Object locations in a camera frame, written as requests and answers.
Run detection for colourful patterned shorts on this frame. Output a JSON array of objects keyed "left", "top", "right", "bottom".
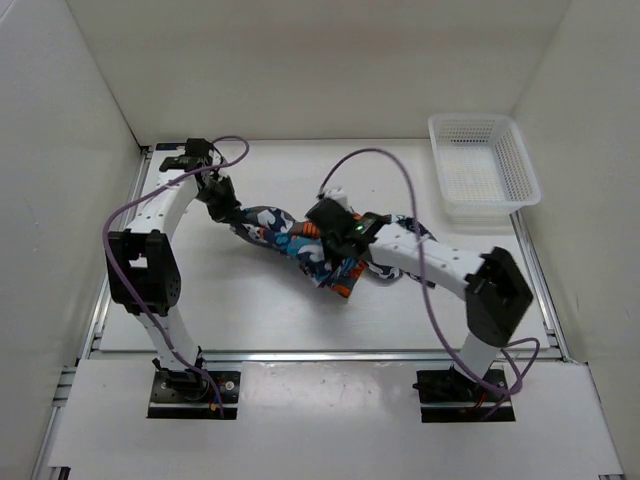
[{"left": 224, "top": 206, "right": 420, "bottom": 298}]

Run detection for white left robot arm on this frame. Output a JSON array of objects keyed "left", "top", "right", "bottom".
[{"left": 102, "top": 138, "right": 240, "bottom": 405}]

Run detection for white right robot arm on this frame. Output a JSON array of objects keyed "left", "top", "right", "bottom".
[{"left": 307, "top": 197, "right": 533, "bottom": 400}]

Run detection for blue label sticker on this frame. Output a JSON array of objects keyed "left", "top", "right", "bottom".
[{"left": 154, "top": 142, "right": 185, "bottom": 151}]

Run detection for white perforated plastic basket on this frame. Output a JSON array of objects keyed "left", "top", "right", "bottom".
[{"left": 428, "top": 113, "right": 542, "bottom": 223}]

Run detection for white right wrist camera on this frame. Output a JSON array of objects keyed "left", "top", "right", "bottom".
[{"left": 317, "top": 187, "right": 350, "bottom": 210}]

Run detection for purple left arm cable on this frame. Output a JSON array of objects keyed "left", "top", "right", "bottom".
[{"left": 100, "top": 135, "right": 250, "bottom": 416}]

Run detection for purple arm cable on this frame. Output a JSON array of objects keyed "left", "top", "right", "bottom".
[
  {"left": 319, "top": 148, "right": 541, "bottom": 416},
  {"left": 100, "top": 135, "right": 250, "bottom": 416}
]

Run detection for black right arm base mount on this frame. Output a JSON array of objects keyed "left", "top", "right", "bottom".
[{"left": 412, "top": 368, "right": 516, "bottom": 424}]

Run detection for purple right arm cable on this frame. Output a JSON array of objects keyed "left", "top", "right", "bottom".
[{"left": 319, "top": 148, "right": 541, "bottom": 416}]

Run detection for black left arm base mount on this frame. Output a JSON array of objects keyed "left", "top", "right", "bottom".
[{"left": 147, "top": 368, "right": 241, "bottom": 421}]

